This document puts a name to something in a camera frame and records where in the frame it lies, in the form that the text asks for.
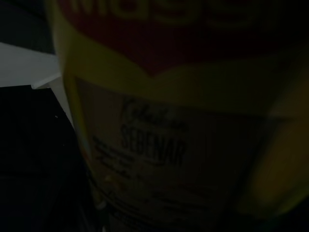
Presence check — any yellow Maggi noodle cup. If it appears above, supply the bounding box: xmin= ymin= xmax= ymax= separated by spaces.
xmin=44 ymin=0 xmax=309 ymax=232

